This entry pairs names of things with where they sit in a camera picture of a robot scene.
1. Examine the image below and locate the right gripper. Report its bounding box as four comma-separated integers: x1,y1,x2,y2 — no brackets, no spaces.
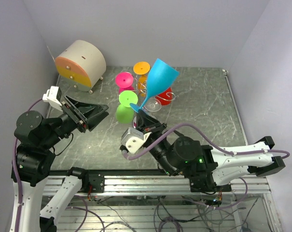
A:
136,109,177,176

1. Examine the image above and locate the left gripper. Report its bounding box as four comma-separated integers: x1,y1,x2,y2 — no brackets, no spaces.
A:
41,93,109,148

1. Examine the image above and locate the red plastic wine glass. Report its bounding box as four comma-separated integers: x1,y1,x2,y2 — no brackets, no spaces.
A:
155,87,173,106

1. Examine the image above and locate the blue plastic wine glass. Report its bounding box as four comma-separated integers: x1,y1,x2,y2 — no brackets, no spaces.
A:
130,58,180,113

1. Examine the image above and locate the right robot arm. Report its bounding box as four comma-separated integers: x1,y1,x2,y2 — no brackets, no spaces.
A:
136,111,285,192

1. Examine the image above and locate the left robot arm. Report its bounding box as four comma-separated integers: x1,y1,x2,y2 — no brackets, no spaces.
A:
10,96,108,232

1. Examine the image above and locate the clear wine glass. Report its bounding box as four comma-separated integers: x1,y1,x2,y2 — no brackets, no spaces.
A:
143,97,162,112

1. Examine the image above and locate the green plastic wine glass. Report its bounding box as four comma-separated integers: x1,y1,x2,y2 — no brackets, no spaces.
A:
115,90,138,124

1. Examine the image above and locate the chrome wine glass rack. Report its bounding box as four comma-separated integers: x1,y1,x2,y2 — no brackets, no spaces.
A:
132,71,177,129

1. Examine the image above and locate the pink plastic wine glass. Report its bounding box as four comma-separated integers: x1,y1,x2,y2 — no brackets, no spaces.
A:
115,72,135,94

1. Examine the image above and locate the orange plastic wine glass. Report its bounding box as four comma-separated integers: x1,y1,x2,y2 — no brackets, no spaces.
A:
133,61,151,97

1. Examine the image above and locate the round mini drawer cabinet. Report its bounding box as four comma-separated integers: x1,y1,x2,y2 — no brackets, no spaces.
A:
55,40,107,93

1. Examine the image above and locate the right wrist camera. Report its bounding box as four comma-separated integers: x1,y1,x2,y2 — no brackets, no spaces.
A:
121,127,152,154

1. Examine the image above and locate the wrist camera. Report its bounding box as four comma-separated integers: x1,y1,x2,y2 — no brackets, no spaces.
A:
121,127,152,154
42,86,62,111

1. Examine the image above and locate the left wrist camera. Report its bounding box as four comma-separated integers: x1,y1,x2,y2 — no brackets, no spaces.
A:
42,86,62,111

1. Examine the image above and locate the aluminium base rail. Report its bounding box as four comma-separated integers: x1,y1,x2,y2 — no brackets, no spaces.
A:
43,170,271,197

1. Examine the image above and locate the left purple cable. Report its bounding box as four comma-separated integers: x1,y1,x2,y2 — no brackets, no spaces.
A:
12,98,45,232

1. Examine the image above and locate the purple cable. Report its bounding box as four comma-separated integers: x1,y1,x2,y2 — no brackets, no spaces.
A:
12,98,45,232
121,123,291,213

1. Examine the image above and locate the floor cable bundle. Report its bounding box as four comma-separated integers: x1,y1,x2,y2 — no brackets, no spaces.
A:
63,193,262,232

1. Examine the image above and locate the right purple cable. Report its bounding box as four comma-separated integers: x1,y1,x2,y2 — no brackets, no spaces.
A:
121,123,291,213

